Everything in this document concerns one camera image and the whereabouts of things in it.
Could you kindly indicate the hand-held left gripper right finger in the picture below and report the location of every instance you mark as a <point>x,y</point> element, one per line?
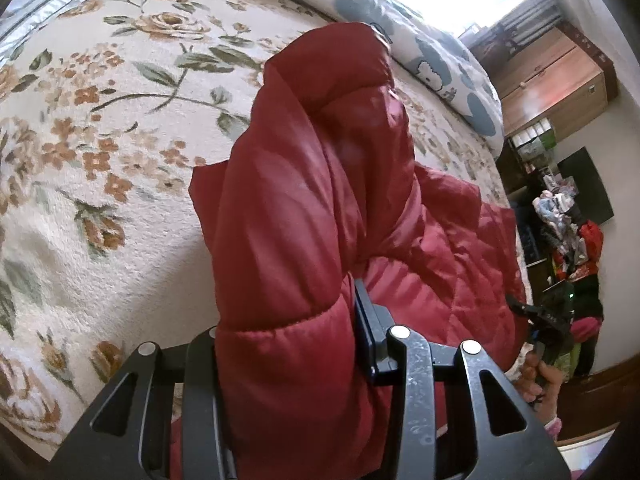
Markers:
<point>369,332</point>

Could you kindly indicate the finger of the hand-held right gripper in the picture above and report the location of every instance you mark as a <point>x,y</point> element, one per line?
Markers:
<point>520,307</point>

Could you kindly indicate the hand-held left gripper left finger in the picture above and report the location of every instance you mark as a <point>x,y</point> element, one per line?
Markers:
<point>200,385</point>

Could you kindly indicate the red quilted jacket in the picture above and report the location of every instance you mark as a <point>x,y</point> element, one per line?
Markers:
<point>300,210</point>

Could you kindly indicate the pile of colourful clothes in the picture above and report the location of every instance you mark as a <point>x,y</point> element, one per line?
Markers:
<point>565,240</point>

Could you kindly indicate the person's right hand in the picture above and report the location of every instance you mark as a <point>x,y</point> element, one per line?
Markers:
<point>537,377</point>

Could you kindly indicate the black flat panel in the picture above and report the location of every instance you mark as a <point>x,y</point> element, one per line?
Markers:
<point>585,185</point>

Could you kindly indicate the cluttered storage shelf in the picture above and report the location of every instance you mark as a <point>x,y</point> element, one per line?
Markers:
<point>535,142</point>

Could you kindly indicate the wooden cabinet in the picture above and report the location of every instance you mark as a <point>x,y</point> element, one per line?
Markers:
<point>545,85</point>

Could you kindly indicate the blue and white printed duvet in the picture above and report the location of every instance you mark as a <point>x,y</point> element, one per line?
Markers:
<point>440,60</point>

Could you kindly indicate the floral bed blanket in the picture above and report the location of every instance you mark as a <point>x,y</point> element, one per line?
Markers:
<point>100,110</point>

